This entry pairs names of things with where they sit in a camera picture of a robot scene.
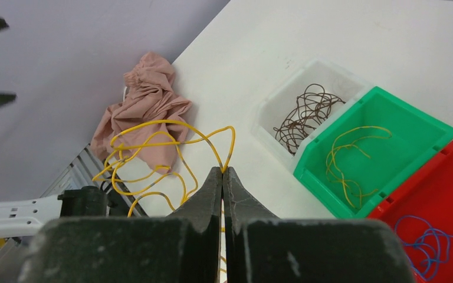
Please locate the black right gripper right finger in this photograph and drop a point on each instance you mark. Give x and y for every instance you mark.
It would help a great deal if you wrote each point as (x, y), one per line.
(261, 247)

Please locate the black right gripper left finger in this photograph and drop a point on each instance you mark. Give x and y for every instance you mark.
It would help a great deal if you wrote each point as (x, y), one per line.
(181, 247)

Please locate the pink cloth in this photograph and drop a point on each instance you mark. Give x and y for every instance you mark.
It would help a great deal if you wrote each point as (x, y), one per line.
(150, 97)

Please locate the clear plastic bin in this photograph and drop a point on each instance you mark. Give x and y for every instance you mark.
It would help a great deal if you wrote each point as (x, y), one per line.
(300, 109)

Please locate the green plastic bin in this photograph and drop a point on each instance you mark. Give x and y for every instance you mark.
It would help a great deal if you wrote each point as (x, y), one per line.
(367, 153)

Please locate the red plastic bin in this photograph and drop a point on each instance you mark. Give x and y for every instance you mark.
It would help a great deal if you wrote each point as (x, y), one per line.
(420, 212)

